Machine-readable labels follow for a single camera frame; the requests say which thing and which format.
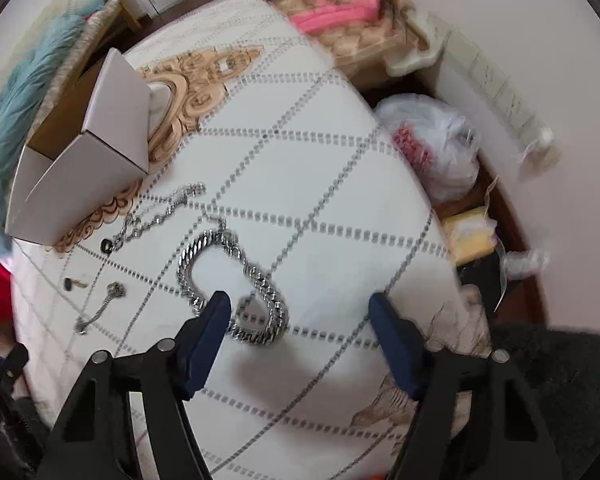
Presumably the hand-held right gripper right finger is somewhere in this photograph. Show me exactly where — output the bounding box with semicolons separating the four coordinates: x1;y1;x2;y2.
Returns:
368;292;563;480

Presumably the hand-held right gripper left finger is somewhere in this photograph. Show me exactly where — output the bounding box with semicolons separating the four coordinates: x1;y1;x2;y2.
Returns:
36;291;232;480

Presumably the thick silver chain necklace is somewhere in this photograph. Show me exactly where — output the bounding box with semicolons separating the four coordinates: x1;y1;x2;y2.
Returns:
176;227;290;345

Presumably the white cardboard box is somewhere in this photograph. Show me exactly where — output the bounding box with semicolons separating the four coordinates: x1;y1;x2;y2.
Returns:
5;48;152;246

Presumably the yellow box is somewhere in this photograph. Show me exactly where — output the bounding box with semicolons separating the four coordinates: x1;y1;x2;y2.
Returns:
440;207;498;266

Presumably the clear plastic bottle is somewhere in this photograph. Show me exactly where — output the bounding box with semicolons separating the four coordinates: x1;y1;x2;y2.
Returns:
500;250;551;278

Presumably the white patterned tablecloth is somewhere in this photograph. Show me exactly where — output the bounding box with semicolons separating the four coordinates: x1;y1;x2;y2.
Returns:
10;0;473;478

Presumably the dark grey fuzzy cushion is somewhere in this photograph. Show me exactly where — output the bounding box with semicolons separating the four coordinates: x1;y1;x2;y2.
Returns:
490;324;600;480

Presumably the white plastic bag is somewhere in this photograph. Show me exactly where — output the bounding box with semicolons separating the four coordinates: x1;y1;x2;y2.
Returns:
374;94;481;205

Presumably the light blue fluffy cloth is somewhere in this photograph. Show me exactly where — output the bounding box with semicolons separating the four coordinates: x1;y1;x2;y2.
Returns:
0;0;121;266

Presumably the thin silver pendant necklace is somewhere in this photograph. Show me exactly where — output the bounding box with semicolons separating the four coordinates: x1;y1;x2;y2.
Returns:
75;282;126;335

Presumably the thin rhinestone silver necklace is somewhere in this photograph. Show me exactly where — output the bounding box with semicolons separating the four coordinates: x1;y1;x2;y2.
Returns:
111;183;207;253

